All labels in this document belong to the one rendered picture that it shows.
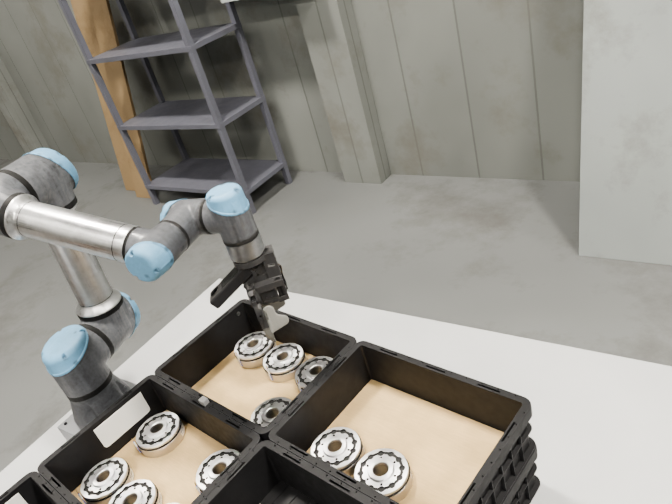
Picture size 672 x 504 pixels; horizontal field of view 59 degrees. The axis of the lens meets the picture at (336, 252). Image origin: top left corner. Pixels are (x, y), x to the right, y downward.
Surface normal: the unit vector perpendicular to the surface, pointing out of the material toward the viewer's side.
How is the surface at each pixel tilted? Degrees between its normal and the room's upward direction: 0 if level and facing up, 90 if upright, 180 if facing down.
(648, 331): 0
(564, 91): 90
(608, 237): 76
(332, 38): 90
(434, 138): 90
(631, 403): 0
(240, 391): 0
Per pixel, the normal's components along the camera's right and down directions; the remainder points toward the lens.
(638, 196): -0.58, 0.34
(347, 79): -0.54, 0.55
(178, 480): -0.25, -0.83
